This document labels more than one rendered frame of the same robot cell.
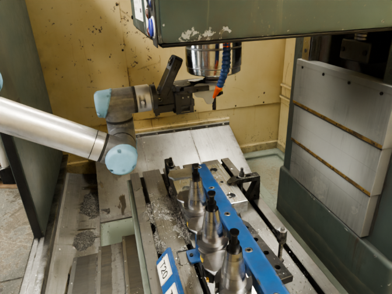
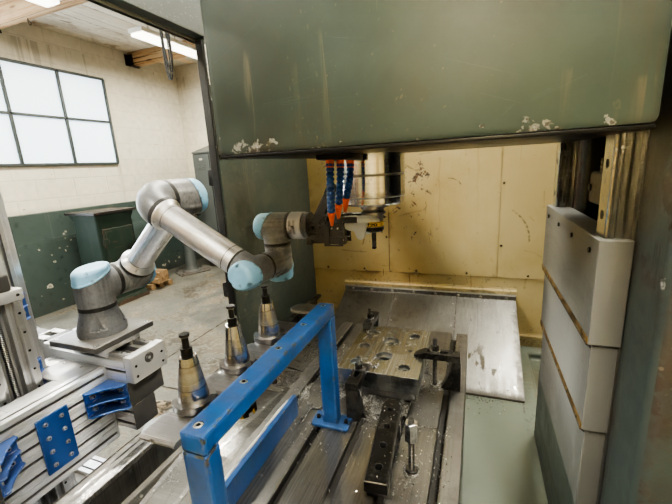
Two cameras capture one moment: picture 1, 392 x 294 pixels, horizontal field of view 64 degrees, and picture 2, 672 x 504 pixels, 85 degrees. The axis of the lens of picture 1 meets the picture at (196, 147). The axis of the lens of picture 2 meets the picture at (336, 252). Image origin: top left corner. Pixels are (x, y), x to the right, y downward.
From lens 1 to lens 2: 0.54 m
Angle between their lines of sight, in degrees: 36
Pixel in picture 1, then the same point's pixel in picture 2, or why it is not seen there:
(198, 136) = (465, 306)
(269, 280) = (215, 410)
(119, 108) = (270, 231)
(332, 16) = (396, 123)
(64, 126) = (206, 235)
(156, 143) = (408, 303)
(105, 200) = not seen: hidden behind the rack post
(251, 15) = (296, 126)
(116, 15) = not seen: hidden behind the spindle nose
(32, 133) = (183, 237)
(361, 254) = not seen: outside the picture
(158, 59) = (424, 206)
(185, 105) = (334, 237)
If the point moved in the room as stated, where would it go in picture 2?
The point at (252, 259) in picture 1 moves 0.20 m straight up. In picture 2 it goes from (233, 389) to (215, 263)
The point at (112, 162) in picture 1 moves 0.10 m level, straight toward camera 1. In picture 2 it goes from (231, 275) to (205, 288)
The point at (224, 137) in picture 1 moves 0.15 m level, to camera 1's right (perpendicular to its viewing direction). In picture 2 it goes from (501, 316) to (536, 322)
